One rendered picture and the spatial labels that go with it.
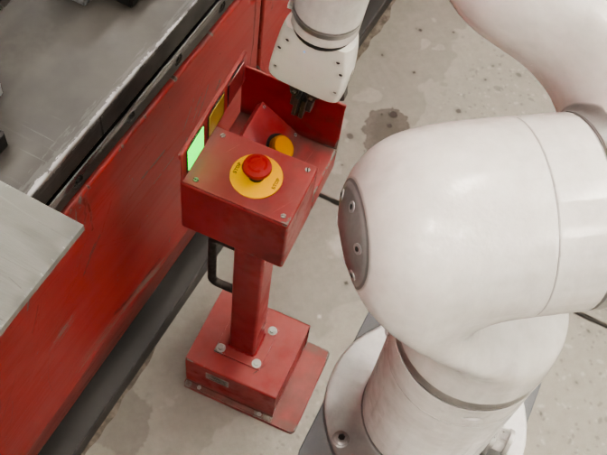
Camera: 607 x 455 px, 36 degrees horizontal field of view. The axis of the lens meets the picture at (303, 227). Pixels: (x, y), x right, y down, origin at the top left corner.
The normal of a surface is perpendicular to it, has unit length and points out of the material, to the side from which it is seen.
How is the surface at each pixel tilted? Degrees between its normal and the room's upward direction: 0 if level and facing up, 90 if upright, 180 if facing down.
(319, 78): 90
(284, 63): 89
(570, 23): 75
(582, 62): 83
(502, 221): 31
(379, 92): 0
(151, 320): 0
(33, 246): 0
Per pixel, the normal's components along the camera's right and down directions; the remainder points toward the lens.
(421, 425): -0.53, 0.71
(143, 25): 0.09, -0.51
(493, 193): 0.11, -0.26
